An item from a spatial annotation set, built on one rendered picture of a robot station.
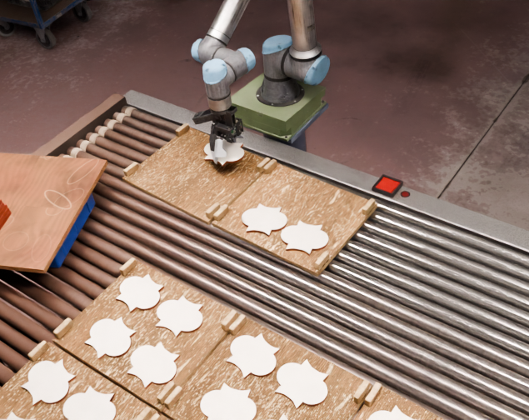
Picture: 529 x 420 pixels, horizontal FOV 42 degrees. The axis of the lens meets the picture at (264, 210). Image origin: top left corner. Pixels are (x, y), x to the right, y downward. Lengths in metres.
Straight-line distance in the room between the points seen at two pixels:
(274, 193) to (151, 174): 0.46
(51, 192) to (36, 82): 2.78
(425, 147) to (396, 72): 0.77
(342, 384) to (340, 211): 0.63
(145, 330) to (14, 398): 0.38
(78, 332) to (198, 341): 0.35
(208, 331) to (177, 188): 0.62
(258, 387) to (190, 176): 0.89
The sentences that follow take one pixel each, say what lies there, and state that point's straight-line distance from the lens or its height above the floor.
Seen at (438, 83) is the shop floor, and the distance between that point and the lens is 4.47.
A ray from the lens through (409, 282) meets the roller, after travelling 2.02.
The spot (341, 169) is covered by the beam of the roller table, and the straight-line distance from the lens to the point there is 2.38.
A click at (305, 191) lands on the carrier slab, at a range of 2.28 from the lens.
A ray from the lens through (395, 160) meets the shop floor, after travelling 3.85.
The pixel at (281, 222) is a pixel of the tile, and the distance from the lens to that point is 2.16.
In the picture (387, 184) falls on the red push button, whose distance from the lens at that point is 2.30.
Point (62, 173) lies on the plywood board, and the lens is 2.40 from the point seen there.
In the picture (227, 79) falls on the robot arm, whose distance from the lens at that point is 2.16.
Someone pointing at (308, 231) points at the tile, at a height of 0.95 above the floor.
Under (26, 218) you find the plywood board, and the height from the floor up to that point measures 1.04.
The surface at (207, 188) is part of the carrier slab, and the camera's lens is 2.34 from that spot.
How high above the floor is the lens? 2.46
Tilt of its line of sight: 43 degrees down
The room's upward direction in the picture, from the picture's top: 8 degrees counter-clockwise
